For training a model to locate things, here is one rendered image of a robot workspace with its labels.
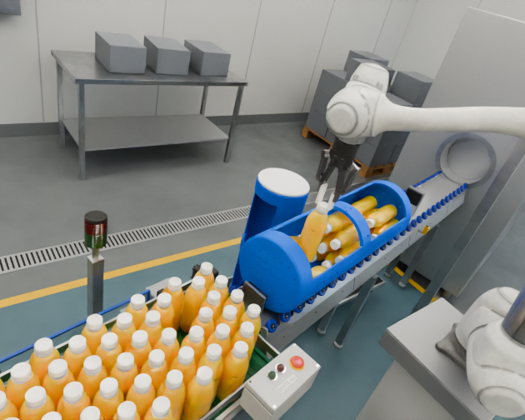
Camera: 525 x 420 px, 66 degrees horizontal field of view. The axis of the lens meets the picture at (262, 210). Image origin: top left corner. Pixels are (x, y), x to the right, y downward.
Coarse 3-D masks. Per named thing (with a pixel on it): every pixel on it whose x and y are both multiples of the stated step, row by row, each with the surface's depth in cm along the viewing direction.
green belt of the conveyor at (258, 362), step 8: (184, 336) 133; (256, 352) 134; (256, 360) 131; (264, 360) 132; (248, 368) 128; (256, 368) 129; (248, 376) 126; (216, 400) 117; (224, 408) 115; (216, 416) 113
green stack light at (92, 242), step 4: (84, 232) 118; (84, 236) 119; (88, 236) 117; (92, 236) 117; (96, 236) 117; (100, 236) 118; (104, 236) 119; (84, 240) 119; (88, 240) 118; (92, 240) 118; (96, 240) 118; (100, 240) 119; (104, 240) 120; (88, 244) 119; (92, 244) 119; (96, 244) 119; (100, 244) 120; (104, 244) 121; (92, 248) 119; (96, 248) 120
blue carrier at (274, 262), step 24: (360, 192) 203; (384, 192) 196; (360, 216) 160; (408, 216) 187; (264, 240) 134; (288, 240) 133; (360, 240) 157; (384, 240) 173; (240, 264) 146; (264, 264) 137; (288, 264) 130; (312, 264) 170; (336, 264) 144; (264, 288) 141; (288, 288) 133; (312, 288) 135
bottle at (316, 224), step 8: (312, 216) 129; (320, 216) 128; (304, 224) 132; (312, 224) 129; (320, 224) 128; (304, 232) 132; (312, 232) 130; (320, 232) 130; (304, 240) 132; (312, 240) 131; (320, 240) 132; (304, 248) 133; (312, 248) 133; (312, 256) 135
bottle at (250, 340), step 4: (236, 332) 117; (240, 332) 115; (252, 332) 116; (232, 336) 118; (236, 336) 116; (240, 336) 115; (244, 336) 114; (248, 336) 115; (252, 336) 117; (232, 340) 117; (236, 340) 115; (240, 340) 115; (244, 340) 115; (248, 340) 115; (252, 340) 116; (232, 344) 116; (248, 344) 115; (252, 344) 116; (248, 348) 116; (252, 348) 117; (248, 352) 116; (248, 356) 118
